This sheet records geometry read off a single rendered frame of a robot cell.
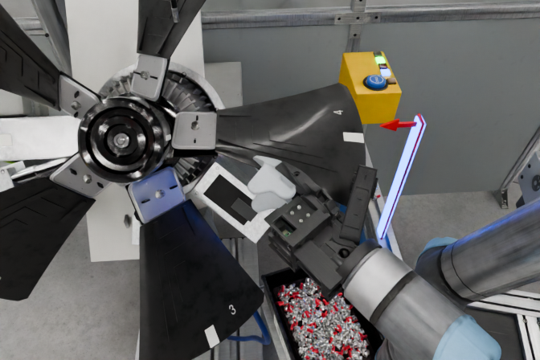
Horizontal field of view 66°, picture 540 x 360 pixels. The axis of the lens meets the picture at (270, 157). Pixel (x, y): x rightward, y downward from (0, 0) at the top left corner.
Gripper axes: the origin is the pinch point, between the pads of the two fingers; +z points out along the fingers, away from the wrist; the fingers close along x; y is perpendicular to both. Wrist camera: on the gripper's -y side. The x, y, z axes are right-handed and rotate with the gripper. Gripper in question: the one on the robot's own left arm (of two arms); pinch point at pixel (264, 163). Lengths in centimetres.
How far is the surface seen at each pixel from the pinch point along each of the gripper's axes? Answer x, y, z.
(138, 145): -5.2, 12.6, 11.2
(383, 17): 29, -77, 37
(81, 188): 3.7, 21.9, 18.9
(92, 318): 113, 48, 64
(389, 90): 14.8, -38.6, 6.3
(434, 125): 78, -96, 19
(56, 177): -0.6, 23.7, 19.0
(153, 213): 5.9, 15.7, 8.5
